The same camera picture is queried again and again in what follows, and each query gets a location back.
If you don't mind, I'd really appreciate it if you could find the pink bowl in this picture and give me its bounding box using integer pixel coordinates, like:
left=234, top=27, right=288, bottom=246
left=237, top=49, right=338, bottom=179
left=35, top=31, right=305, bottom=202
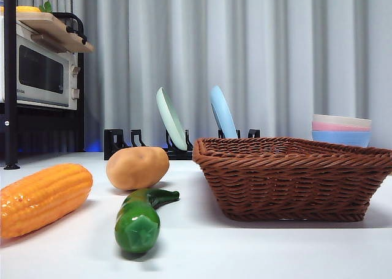
left=312, top=122, right=372, bottom=132

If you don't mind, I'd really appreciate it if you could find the brown wicker basket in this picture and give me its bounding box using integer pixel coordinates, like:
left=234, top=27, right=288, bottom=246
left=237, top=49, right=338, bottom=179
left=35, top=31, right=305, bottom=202
left=192, top=136, right=392, bottom=222

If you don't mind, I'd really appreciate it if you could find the white toaster oven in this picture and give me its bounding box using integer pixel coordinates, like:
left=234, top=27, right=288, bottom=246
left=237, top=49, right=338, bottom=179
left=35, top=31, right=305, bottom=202
left=0, top=15, right=79, bottom=111

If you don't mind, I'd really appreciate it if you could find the black metal shelf frame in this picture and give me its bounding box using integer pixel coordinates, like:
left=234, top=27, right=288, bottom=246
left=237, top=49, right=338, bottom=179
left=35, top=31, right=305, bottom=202
left=0, top=0, right=86, bottom=171

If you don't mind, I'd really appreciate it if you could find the green curved cucumber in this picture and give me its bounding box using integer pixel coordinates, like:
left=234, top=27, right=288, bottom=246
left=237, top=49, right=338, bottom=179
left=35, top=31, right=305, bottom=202
left=114, top=188, right=181, bottom=254

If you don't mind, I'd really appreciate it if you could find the wooden cutting board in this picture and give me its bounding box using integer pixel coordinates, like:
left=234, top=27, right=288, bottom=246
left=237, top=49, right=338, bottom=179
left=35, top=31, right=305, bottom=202
left=17, top=12, right=95, bottom=54

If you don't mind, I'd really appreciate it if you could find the pale green plate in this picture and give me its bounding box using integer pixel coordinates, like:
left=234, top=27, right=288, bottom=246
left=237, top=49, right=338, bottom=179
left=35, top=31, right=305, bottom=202
left=156, top=86, right=187, bottom=151

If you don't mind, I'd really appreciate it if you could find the orange corn cob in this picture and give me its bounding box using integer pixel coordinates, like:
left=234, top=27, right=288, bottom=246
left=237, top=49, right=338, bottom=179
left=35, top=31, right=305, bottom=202
left=0, top=163, right=94, bottom=240

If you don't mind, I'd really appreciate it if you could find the light blue plate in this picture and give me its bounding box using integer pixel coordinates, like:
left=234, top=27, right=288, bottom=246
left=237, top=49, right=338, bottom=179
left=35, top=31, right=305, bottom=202
left=209, top=85, right=239, bottom=139

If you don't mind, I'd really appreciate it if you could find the brown potato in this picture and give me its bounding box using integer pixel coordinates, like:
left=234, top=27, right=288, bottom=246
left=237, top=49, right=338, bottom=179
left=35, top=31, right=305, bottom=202
left=105, top=146, right=170, bottom=190

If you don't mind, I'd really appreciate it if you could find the black dish rack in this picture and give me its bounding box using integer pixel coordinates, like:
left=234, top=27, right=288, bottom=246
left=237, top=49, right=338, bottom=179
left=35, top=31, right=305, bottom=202
left=104, top=128, right=261, bottom=161

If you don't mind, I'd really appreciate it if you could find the black metal handle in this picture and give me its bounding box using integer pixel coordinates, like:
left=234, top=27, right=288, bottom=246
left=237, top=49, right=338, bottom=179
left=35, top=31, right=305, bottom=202
left=52, top=12, right=89, bottom=45

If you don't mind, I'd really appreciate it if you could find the yellow food item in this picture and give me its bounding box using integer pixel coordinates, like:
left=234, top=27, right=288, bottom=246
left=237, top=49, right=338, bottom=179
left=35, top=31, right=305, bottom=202
left=0, top=6, right=42, bottom=14

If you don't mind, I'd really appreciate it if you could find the cream bowl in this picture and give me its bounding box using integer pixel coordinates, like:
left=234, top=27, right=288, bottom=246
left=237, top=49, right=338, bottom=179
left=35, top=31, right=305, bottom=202
left=312, top=114, right=372, bottom=128

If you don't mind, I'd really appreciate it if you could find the grey curtain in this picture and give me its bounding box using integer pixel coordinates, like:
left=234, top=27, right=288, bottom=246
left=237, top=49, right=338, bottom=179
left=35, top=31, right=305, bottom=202
left=0, top=0, right=392, bottom=154

